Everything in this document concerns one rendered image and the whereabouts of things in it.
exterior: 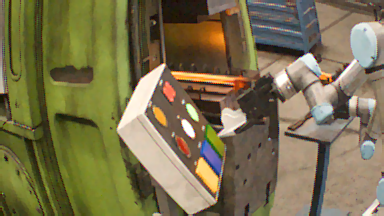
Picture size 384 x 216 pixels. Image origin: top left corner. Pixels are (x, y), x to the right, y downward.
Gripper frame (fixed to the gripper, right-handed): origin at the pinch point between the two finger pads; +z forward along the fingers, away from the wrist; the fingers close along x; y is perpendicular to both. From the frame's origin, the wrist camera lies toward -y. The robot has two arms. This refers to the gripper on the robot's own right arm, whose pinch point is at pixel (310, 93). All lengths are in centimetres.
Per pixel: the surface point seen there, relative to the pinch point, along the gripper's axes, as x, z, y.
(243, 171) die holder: -9.7, 24.7, 27.1
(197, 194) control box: -69, 5, 1
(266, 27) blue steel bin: 342, 172, 70
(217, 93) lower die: -7.9, 33.9, 1.4
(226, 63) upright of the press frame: 23, 47, 2
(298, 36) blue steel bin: 343, 134, 74
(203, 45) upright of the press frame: 23, 55, -4
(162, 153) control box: -72, 11, -11
